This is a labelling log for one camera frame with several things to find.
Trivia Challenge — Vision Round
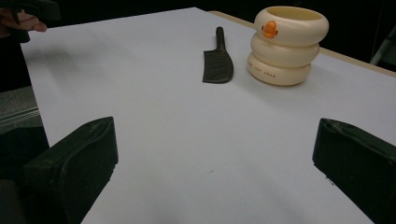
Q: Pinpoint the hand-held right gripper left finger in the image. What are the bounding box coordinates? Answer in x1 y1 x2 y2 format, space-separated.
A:
22 116 120 224

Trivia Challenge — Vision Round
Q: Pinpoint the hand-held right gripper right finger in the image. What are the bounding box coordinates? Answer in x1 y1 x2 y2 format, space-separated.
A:
312 118 396 224

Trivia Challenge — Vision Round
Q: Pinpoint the cream ringed holder cup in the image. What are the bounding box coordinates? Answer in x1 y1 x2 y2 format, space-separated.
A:
247 5 330 87

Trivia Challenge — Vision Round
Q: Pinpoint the white table mat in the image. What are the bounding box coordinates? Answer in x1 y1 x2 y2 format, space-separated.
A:
20 7 396 224

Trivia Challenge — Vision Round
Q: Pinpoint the metal floor rail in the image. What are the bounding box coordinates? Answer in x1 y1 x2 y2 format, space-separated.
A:
0 105 41 127

